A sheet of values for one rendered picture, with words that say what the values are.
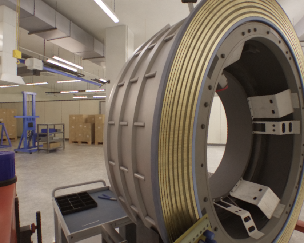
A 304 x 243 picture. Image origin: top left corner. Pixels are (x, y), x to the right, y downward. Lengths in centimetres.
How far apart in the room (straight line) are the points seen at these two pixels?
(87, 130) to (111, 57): 413
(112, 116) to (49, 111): 1145
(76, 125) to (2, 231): 912
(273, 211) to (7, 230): 131
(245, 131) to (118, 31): 569
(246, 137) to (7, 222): 147
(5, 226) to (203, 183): 60
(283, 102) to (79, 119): 885
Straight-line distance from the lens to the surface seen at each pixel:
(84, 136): 950
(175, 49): 58
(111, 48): 661
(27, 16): 541
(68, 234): 114
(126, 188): 84
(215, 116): 887
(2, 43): 491
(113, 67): 639
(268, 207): 142
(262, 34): 110
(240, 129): 162
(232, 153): 163
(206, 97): 67
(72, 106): 1125
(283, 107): 153
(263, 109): 154
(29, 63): 650
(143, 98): 68
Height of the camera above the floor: 127
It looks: 1 degrees down
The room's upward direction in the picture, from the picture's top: straight up
